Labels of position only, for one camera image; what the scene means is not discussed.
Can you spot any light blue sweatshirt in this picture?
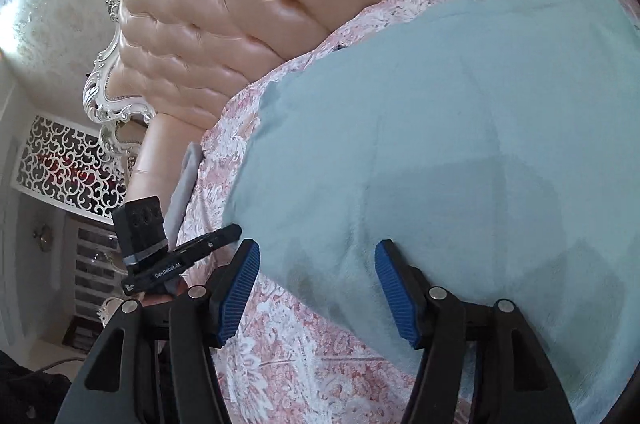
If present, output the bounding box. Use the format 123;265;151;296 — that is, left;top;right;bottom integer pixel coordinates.
225;0;640;424

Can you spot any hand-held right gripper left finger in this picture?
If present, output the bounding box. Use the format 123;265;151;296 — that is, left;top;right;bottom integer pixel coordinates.
55;240;261;424

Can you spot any grey cloth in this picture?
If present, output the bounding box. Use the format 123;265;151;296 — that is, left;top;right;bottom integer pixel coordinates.
162;143;203;237

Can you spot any white lattice screen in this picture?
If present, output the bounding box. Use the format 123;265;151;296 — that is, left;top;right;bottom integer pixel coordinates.
12;115;128;225

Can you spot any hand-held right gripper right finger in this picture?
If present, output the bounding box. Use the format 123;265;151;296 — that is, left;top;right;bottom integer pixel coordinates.
375;240;576;424

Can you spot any silver ornate sofa frame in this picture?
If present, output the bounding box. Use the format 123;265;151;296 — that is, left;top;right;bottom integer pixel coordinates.
82;0;157;175

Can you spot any white striped cabinet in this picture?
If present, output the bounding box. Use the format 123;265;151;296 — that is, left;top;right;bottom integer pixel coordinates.
62;214;128;350

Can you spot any person's black clothing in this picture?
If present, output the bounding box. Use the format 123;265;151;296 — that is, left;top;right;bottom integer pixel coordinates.
0;349;73;424

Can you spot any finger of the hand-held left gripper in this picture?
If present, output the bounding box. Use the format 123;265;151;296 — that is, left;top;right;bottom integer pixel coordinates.
172;225;243;257

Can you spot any pink floral blanket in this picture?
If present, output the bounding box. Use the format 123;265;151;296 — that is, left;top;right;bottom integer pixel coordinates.
175;0;640;424

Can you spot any pink tufted leather sofa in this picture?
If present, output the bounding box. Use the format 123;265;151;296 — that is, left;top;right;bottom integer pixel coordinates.
107;0;596;215

